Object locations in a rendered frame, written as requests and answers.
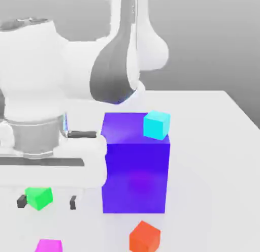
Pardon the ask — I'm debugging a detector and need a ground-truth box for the small orange cube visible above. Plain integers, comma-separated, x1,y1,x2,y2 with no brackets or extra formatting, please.
129,220,161,252

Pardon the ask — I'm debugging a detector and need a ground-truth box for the small magenta cube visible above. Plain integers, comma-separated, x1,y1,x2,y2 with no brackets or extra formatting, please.
35,238,63,252

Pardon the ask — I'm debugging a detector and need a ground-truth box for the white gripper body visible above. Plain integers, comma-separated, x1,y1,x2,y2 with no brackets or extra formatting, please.
0,149,108,190

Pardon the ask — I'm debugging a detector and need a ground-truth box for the small cyan cube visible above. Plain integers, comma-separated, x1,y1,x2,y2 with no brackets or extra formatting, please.
143,110,171,141

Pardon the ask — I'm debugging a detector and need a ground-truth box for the small green cube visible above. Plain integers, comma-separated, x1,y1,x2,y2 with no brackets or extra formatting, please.
24,186,54,212

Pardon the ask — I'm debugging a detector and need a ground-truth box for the large purple box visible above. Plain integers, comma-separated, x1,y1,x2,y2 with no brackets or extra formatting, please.
101,112,171,214

